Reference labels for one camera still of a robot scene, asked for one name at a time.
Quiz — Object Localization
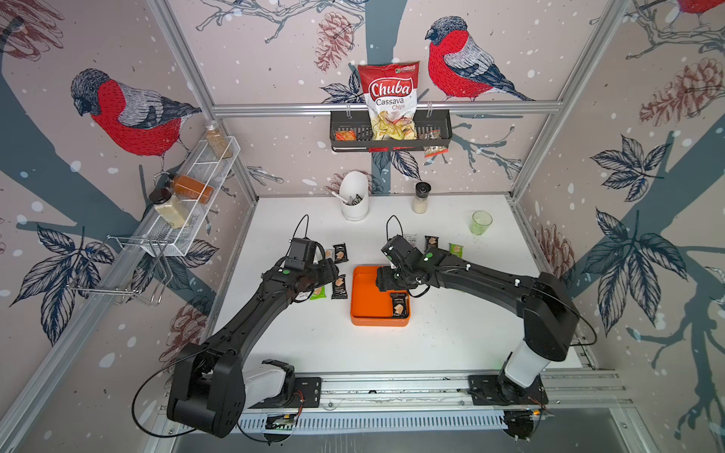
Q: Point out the grain filled glass jar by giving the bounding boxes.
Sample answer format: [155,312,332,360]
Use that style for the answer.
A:
[205,121,233,160]

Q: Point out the glass spice jar black lid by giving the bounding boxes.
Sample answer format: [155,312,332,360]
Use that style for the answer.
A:
[412,181,432,214]

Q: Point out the red Chuba chips bag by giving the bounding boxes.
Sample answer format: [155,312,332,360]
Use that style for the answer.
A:
[358,62,419,141]

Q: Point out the metal wire rack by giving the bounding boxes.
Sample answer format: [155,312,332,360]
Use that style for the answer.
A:
[65,235,174,307]

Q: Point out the orange storage box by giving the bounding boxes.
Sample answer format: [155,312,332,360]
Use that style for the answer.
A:
[350,266,411,328]

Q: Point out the black cookie packet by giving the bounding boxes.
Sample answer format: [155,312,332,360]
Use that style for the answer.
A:
[390,293,409,319]
[425,236,440,248]
[332,275,349,300]
[333,243,349,263]

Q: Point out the white utensil holder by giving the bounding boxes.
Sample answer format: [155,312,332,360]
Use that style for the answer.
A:
[329,170,370,222]

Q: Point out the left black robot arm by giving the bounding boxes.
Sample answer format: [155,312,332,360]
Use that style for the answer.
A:
[166,259,339,438]

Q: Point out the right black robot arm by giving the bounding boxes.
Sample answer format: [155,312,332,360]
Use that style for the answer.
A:
[376,245,580,404]

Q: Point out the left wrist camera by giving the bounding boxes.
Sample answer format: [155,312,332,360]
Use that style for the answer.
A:
[284,238,326,271]

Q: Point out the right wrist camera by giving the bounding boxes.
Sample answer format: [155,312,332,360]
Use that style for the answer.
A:
[381,235,423,268]

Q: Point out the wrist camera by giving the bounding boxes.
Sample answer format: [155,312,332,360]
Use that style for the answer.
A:
[284,238,326,271]
[381,235,423,268]

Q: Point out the green translucent cup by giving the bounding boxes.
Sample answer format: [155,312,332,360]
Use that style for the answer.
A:
[470,211,493,236]

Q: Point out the white wire wall shelf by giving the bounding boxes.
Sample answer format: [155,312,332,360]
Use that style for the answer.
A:
[138,136,241,257]

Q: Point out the orange sauce bottle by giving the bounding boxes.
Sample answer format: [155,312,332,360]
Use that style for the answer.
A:
[165,175,214,205]

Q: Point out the white drycake cookie packet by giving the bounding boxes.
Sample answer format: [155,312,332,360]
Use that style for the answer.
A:
[404,234,418,247]

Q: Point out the green cookie packet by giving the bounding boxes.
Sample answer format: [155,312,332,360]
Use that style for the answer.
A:
[310,286,327,300]
[449,243,464,258]

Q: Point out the black hanging wire basket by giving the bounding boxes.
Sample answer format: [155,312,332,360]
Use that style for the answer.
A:
[330,111,452,152]

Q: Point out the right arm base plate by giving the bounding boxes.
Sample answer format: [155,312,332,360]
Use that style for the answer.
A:
[467,374,549,406]

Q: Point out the pale yellow block jar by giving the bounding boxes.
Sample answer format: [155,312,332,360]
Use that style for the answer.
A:
[154,193,190,230]

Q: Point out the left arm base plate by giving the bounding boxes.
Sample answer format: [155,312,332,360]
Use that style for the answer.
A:
[251,377,322,409]

